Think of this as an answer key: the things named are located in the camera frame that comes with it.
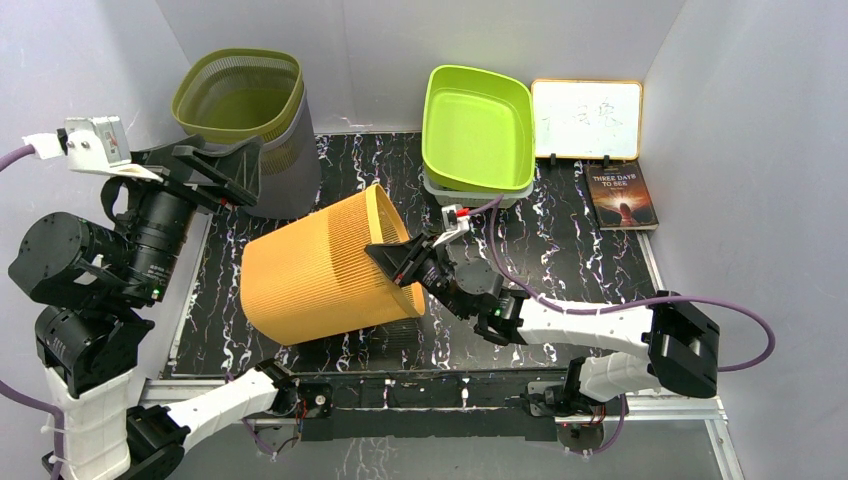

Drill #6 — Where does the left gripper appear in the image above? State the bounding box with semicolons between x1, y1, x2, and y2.
115;132;265;300

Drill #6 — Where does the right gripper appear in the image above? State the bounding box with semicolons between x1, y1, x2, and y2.
367;229;471;321

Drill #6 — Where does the olive green slatted basket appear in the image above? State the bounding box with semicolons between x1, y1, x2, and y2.
171;48;305;175

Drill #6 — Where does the orange slatted plastic basket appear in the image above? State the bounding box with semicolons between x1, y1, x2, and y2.
239;184;426;346

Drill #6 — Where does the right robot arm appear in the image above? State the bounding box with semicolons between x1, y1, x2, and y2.
364;235;720;415

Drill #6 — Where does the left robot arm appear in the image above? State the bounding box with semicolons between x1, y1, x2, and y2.
1;132;300;479

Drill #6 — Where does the grey slatted plastic basket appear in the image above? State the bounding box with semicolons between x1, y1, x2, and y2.
246;93;321;220

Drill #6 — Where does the white perforated plastic tray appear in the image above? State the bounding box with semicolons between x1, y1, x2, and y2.
423;174;534;209

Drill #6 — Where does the lime green plastic tub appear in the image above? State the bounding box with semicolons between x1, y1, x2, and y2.
421;64;535;193

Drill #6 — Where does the dark paperback book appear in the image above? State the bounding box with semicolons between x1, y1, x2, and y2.
584;160;659;231

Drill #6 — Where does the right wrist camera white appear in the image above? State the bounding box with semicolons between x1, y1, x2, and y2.
434;204;471;246

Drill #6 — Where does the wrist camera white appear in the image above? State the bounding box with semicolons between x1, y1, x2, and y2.
434;204;471;246
22;116;164;183

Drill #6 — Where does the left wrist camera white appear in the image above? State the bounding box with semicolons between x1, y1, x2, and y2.
22;116;164;183

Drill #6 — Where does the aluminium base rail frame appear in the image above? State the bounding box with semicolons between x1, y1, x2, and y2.
117;374;745;480

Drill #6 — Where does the small whiteboard orange frame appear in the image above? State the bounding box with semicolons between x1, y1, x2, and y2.
530;79;643;161

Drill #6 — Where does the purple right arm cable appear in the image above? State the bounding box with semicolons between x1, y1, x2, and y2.
463;195;776;456

